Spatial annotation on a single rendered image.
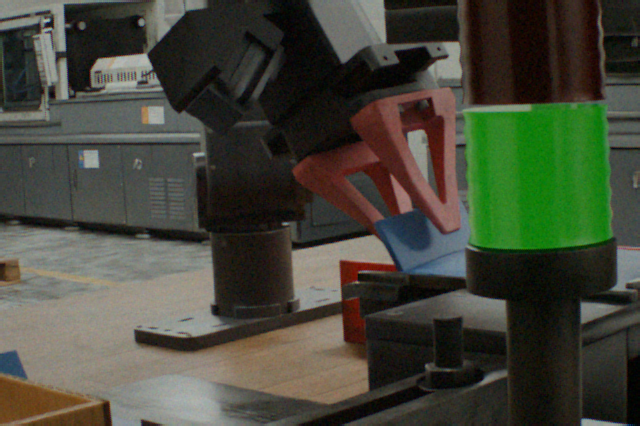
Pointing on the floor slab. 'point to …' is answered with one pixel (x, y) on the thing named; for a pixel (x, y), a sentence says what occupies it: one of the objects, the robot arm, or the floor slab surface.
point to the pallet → (9, 270)
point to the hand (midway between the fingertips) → (425, 231)
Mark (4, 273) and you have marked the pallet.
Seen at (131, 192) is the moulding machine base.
